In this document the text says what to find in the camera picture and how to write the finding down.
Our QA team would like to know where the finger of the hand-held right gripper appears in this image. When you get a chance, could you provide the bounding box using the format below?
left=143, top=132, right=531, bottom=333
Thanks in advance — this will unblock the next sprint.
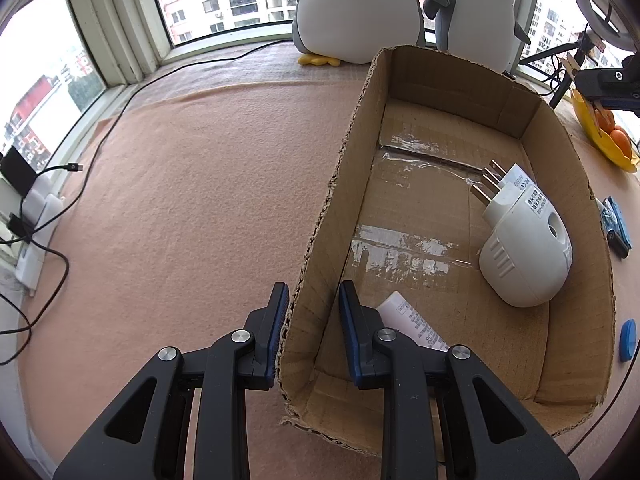
left=575, top=53, right=640, bottom=113

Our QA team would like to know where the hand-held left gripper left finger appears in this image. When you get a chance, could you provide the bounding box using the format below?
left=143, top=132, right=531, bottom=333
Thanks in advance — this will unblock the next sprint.
left=52, top=282, right=291, bottom=480

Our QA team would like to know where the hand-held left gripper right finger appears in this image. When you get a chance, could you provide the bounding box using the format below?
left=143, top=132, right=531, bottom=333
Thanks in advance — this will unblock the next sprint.
left=338, top=280, right=581, bottom=480

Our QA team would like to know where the wooden clothespin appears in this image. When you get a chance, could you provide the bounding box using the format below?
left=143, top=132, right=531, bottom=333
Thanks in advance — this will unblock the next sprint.
left=559, top=54, right=607, bottom=111

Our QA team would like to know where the white tube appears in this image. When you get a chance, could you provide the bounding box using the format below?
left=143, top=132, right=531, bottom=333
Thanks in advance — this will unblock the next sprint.
left=375, top=291, right=451, bottom=353

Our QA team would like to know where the white charger plug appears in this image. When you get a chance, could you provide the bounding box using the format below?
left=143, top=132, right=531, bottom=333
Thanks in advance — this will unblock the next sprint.
left=482, top=160, right=533, bottom=191

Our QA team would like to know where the brown cardboard box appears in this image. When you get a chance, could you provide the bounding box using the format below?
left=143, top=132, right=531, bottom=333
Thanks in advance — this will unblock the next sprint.
left=276, top=45, right=617, bottom=457

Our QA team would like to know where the white plug-in device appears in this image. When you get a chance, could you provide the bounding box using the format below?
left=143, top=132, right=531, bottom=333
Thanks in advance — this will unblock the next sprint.
left=470, top=180, right=573, bottom=308

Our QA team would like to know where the blue round lid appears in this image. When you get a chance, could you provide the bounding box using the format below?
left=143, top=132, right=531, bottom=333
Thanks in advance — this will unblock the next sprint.
left=618, top=319, right=638, bottom=363

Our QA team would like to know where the yellow bowl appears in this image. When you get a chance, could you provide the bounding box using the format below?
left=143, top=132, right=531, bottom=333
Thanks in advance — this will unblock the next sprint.
left=570, top=87, right=640, bottom=173

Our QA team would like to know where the blue toy car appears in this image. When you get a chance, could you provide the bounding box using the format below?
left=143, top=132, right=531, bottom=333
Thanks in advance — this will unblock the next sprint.
left=602, top=197, right=632, bottom=260

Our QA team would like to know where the small penguin plush toy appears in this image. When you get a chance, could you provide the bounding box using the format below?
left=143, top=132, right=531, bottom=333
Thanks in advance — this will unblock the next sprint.
left=423, top=0, right=532, bottom=75

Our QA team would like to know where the peach felt mat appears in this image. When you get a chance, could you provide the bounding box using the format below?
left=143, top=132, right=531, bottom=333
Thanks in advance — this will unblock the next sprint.
left=15, top=77, right=640, bottom=480

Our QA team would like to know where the white power strip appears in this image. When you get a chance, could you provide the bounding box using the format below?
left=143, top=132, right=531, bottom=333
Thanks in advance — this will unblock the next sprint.
left=12, top=192, right=68, bottom=293

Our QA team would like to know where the large penguin plush toy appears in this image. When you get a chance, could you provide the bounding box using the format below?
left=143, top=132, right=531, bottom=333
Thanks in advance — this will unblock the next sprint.
left=276, top=0, right=451, bottom=67

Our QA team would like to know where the black power adapter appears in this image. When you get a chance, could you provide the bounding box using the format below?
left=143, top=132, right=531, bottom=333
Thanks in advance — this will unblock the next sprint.
left=0, top=149, right=38, bottom=197

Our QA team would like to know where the looped black cable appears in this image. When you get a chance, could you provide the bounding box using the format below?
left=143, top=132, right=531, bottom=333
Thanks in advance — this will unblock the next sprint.
left=0, top=212, right=69, bottom=366

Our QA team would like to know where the black usb cable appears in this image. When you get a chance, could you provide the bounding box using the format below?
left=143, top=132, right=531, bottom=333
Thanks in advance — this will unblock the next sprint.
left=30, top=162, right=85, bottom=181

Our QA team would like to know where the long black cable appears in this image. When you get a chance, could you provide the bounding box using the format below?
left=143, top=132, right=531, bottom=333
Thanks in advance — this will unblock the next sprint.
left=45, top=40, right=294, bottom=228

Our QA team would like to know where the thin black cable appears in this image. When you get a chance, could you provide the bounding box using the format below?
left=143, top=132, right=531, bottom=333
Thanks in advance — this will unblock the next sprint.
left=570, top=355, right=640, bottom=456

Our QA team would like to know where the white window frame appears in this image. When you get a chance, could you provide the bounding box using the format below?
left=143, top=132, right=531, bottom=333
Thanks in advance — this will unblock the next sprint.
left=0, top=0, right=640, bottom=126

